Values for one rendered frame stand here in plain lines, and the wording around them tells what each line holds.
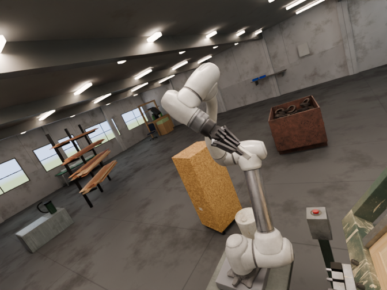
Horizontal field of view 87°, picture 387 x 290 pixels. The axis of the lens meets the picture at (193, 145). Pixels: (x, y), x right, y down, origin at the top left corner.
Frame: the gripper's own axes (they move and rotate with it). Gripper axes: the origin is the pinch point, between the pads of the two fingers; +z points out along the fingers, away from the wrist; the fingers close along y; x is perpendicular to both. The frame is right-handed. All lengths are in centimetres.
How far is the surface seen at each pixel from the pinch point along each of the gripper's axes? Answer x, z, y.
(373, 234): 13, 83, 19
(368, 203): 15, 85, 42
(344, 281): 37, 91, 1
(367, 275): 18, 84, -1
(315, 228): 46, 79, 28
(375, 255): 15, 86, 10
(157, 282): 243, 38, -26
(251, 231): 152, 89, 58
